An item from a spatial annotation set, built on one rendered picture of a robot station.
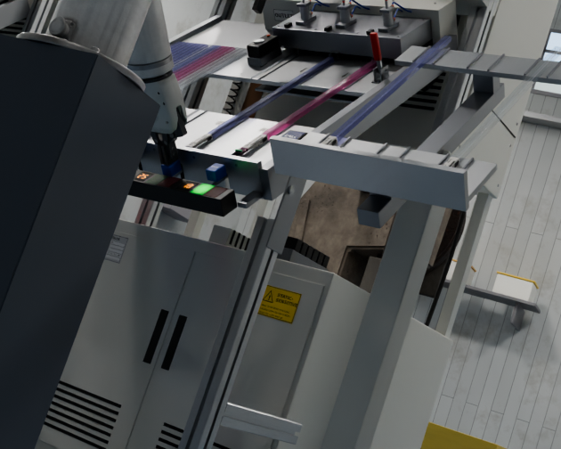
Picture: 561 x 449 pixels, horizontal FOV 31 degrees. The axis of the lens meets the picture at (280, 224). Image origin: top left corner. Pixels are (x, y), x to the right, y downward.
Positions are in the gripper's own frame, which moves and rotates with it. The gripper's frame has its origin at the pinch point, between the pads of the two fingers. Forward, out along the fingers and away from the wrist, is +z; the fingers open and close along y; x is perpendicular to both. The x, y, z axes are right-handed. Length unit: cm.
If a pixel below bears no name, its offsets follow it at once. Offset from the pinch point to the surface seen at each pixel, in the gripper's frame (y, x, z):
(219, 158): 10.3, 2.4, 0.7
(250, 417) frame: 25, -17, 40
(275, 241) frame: 25.4, -3.6, 11.5
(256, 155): 13.7, 8.6, 2.4
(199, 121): -7.9, 17.8, 2.5
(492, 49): 21, 91, 11
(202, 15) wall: -582, 645, 223
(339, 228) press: -311, 471, 331
